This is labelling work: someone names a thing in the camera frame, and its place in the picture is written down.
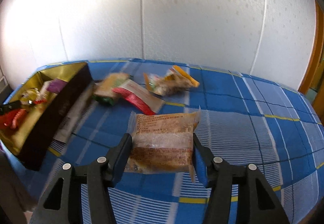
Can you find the purple snack packet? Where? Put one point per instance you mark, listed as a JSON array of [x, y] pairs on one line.
[[56, 85]]

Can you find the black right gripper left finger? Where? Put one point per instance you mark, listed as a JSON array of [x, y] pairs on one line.
[[61, 201]]

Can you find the white red snack packet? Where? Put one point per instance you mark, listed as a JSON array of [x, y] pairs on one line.
[[140, 97]]

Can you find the green brown snack packet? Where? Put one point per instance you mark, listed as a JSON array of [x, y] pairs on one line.
[[104, 93]]

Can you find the brown cake clear packet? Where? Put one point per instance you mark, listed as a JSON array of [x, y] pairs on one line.
[[162, 143]]

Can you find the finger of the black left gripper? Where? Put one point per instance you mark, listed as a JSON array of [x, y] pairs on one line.
[[8, 107]]

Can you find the large red snack packet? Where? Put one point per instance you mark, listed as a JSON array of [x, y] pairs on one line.
[[13, 119]]

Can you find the wooden door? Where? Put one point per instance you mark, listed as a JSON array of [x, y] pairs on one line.
[[313, 78]]

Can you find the gold black gift box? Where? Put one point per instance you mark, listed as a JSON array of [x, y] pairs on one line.
[[30, 142]]

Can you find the orange clear snack bag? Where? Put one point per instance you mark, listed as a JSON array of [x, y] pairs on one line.
[[176, 80]]

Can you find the yellow black snack packet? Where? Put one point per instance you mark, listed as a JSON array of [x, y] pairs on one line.
[[32, 97]]

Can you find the long white snack packet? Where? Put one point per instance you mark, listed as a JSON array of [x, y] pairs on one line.
[[76, 115]]

